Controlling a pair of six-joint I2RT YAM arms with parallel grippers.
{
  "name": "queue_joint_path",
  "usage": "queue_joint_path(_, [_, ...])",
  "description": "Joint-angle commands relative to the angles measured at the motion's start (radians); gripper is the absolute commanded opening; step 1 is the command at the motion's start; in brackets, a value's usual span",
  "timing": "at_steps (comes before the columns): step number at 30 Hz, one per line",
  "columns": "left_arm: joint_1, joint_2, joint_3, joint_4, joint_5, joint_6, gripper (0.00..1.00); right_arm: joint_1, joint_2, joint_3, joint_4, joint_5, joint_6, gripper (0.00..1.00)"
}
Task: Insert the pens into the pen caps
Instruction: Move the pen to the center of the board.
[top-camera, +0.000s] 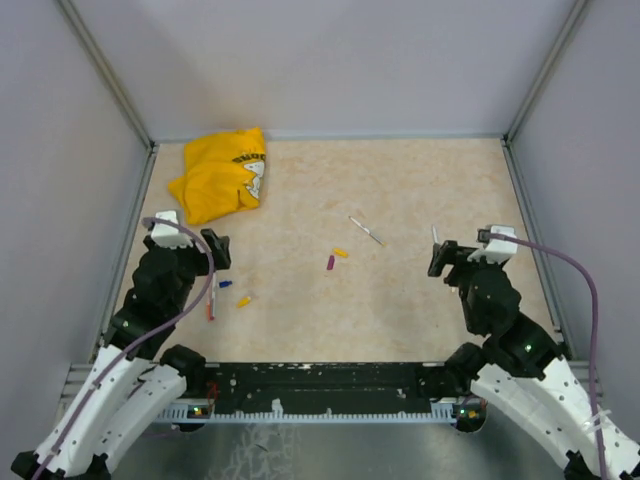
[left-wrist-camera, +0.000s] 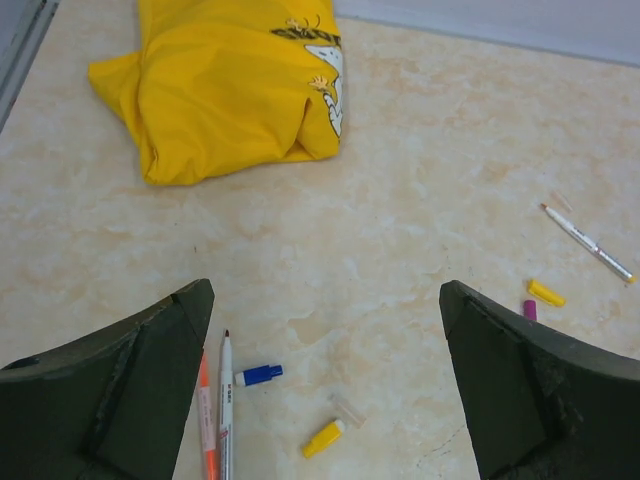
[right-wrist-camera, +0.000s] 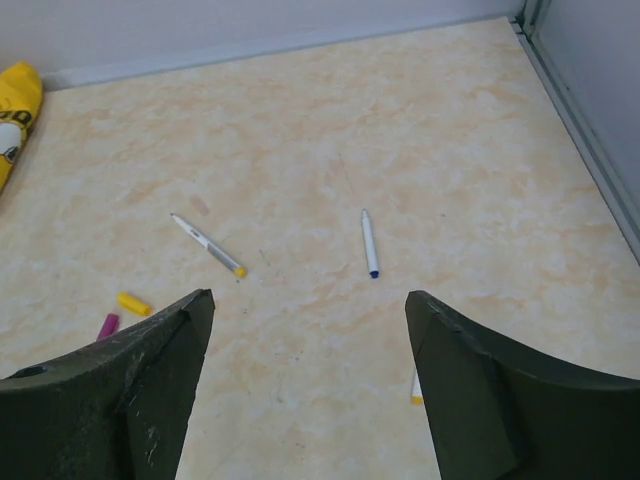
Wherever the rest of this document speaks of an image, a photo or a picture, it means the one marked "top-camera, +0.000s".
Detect white pen yellow tip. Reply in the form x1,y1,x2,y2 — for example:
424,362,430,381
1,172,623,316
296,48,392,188
348,216,387,247

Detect yellow pen cap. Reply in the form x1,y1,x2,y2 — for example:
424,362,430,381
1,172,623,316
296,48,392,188
333,248,349,258
236,296,252,308

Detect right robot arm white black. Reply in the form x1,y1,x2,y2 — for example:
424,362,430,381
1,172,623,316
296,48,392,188
427,229,639,479

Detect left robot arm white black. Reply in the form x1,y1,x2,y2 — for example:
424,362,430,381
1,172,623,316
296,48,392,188
11,222,231,479

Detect white pen red marks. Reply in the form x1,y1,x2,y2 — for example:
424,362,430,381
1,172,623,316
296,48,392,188
209,272,218,317

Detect orange white pen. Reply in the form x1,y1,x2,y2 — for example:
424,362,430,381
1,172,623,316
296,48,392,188
205,284,215,322

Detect yellow folded shirt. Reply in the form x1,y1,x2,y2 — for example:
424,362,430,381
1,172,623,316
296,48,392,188
168,127,266,225

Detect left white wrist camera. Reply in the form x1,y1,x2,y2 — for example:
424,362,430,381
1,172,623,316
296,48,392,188
150,210,193,250

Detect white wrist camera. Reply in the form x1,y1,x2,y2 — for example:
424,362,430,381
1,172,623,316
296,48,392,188
150,210,193,250
467,225,518,265

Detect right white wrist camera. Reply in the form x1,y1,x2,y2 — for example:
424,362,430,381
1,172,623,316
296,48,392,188
467,225,518,265

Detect aluminium frame side rail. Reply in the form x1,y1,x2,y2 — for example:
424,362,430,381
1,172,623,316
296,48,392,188
500,137,574,360

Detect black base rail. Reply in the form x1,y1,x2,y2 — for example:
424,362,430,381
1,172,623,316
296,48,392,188
181,362,471,415

